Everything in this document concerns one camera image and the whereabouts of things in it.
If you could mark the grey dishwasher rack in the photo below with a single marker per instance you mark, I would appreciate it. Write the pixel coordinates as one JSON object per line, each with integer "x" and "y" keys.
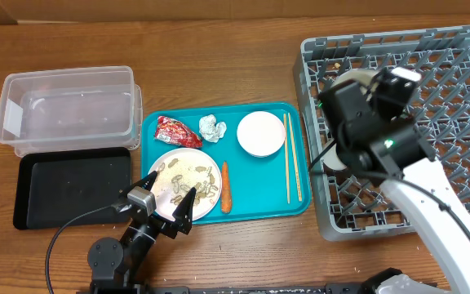
{"x": 349, "y": 208}

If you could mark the red snack wrapper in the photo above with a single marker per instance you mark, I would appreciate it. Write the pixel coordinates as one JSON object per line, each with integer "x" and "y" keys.
{"x": 174, "y": 132}

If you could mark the pink bowl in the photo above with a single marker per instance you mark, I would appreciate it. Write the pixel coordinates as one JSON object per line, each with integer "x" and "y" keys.
{"x": 261, "y": 134}

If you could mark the teal serving tray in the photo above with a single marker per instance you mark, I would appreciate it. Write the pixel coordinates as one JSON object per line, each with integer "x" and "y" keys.
{"x": 258, "y": 185}

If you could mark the crumpled white tissue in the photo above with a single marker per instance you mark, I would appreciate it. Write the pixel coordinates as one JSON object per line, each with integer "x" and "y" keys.
{"x": 210, "y": 129}

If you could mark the orange carrot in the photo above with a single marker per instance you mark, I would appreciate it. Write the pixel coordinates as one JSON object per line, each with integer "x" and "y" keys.
{"x": 226, "y": 197}

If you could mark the right wooden chopstick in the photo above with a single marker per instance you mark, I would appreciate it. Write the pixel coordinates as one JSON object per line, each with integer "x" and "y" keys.
{"x": 296, "y": 166}

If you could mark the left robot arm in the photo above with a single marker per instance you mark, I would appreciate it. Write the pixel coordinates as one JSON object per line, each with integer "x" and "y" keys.
{"x": 115, "y": 262}

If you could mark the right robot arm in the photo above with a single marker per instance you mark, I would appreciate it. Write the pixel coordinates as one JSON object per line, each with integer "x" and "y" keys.
{"x": 374, "y": 139}

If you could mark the white cup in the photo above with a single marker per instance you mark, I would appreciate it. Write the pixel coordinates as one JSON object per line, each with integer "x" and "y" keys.
{"x": 331, "y": 159}

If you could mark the clear plastic bin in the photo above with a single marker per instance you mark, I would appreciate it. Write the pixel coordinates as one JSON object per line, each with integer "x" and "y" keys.
{"x": 68, "y": 109}

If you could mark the white plate with peanuts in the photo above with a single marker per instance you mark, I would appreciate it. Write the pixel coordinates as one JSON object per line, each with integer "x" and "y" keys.
{"x": 180, "y": 170}

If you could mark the black tray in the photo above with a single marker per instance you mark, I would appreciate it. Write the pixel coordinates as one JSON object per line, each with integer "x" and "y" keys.
{"x": 53, "y": 188}

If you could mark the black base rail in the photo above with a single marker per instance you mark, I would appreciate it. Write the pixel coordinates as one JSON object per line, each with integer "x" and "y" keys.
{"x": 330, "y": 288}

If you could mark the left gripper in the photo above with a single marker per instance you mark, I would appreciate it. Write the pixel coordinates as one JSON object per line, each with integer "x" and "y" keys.
{"x": 183, "y": 220}

